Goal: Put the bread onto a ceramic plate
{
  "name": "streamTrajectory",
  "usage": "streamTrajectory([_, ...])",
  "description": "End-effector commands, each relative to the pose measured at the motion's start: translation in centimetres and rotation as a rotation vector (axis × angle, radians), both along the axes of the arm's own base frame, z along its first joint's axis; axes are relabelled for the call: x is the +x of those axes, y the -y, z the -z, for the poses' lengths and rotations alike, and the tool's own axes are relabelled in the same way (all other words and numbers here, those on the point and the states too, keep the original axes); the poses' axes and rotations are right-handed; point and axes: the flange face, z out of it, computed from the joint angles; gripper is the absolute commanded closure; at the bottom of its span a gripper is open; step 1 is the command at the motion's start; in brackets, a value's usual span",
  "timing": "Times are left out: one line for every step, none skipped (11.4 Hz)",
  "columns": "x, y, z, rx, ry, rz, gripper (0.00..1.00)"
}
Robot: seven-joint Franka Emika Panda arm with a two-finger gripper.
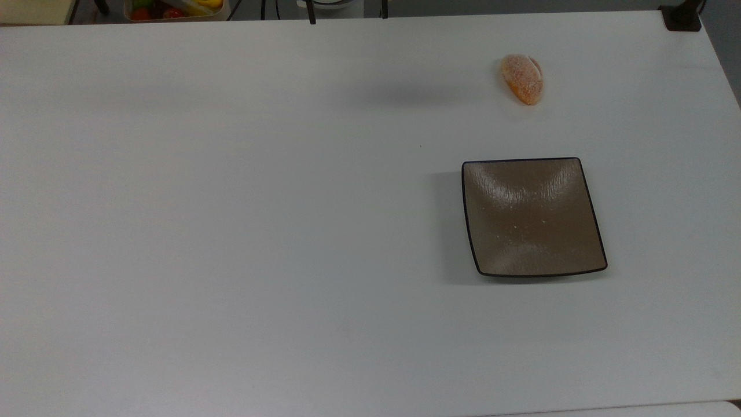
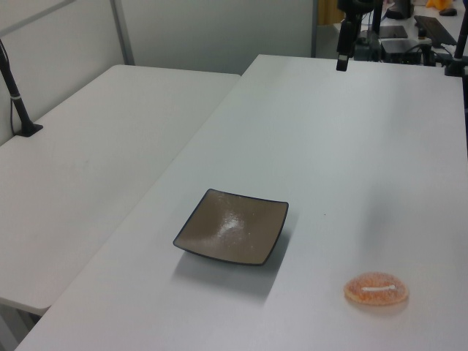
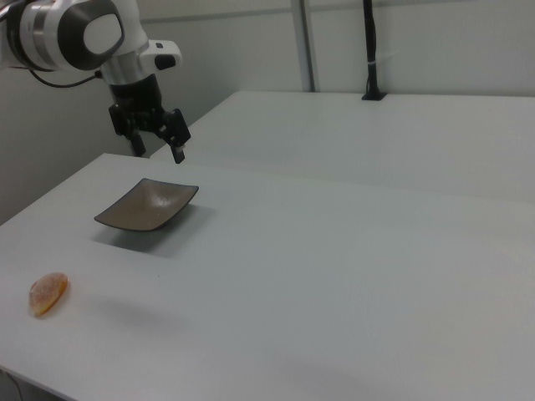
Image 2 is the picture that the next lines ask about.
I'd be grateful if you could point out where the black camera stand pole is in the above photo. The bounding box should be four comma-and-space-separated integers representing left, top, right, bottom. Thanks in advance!
0, 38, 44, 138

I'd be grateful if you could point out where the black monitor stand pole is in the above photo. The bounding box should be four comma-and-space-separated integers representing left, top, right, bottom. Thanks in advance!
370, 0, 384, 36

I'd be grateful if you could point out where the square brown ceramic plate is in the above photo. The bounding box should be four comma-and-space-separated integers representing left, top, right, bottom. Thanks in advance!
173, 188, 290, 267

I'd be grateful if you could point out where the sugared orange bread roll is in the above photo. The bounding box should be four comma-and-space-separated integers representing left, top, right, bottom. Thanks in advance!
343, 271, 411, 306

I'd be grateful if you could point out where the white side table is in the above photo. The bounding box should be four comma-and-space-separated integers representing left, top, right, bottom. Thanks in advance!
0, 64, 242, 351

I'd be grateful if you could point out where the black electronics box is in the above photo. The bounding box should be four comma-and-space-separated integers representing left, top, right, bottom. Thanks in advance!
380, 38, 437, 66

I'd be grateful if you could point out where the grey laptop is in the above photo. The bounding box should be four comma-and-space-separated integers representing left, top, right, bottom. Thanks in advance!
379, 24, 409, 39

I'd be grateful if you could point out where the black clamp stand pole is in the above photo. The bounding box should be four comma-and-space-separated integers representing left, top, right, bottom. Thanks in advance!
443, 24, 468, 78

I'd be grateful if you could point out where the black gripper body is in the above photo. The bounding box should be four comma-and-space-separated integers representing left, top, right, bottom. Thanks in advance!
339, 10, 363, 58

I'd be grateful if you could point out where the black keyboard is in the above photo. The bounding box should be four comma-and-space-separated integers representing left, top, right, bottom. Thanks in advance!
414, 15, 458, 47

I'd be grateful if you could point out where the yellow wall panel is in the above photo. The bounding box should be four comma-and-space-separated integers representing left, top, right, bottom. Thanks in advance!
317, 0, 343, 26

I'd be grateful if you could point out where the grey partition frame post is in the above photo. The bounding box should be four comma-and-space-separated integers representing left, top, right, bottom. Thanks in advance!
310, 0, 320, 59
108, 0, 135, 67

